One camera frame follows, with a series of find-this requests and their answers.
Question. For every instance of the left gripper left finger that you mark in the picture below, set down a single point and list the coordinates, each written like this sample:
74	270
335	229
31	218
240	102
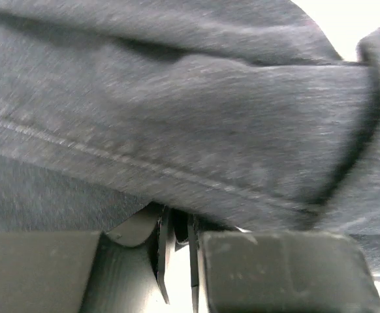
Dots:
88	271

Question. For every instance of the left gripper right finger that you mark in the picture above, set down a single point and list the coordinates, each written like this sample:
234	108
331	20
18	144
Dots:
277	271

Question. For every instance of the black trousers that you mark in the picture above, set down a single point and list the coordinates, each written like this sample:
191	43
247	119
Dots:
239	111

